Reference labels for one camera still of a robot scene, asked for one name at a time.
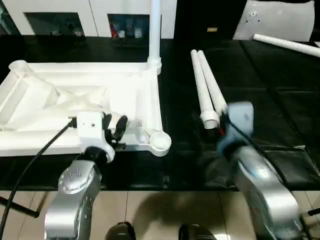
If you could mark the white plastic table leg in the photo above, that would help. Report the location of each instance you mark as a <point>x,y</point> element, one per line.
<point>155,30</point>
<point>212,82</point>
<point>202,87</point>
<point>287,44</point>

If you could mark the white plastic table top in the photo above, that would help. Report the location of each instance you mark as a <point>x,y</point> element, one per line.
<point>75,82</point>

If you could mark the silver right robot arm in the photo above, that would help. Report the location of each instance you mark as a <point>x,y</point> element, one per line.
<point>262,187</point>

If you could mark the black quilted mat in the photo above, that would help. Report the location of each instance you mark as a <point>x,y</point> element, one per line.
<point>275,100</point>

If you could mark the small gold label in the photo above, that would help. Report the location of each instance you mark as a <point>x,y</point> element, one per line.
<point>212,29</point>

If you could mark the white sideboard with glass doors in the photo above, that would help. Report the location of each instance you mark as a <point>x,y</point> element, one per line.
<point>95,12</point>

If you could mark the black metal stand leg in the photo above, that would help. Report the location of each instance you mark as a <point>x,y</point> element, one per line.
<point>313,212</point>
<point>20,207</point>

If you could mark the black cabinet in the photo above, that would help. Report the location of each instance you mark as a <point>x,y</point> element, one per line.
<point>200,12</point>

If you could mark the pale panel with holes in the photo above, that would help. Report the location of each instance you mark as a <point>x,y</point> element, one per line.
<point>275,20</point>

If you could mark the white flat board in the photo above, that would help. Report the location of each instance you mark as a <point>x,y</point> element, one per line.
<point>317,44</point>

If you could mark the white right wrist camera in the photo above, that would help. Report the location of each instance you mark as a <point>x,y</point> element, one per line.
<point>241,117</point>

